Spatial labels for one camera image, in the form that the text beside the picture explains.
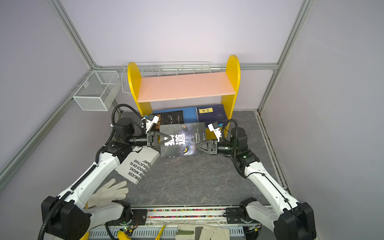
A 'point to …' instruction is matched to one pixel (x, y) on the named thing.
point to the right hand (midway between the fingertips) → (196, 148)
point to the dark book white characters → (185, 137)
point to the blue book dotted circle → (211, 114)
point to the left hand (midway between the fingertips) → (169, 141)
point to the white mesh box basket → (98, 91)
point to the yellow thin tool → (158, 237)
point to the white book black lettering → (136, 164)
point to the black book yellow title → (172, 117)
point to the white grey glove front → (214, 233)
